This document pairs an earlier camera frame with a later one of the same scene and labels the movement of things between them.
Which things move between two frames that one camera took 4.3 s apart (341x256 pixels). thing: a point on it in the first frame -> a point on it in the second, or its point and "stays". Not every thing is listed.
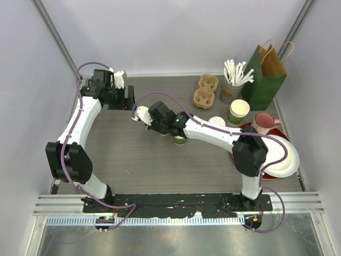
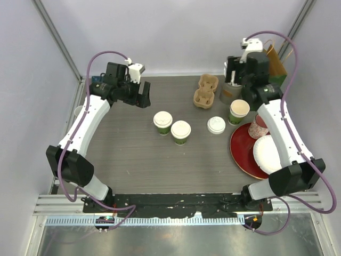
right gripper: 152,127 -> 234,64
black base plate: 176,205 stays
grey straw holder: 229,93 stays
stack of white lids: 217,120 stays
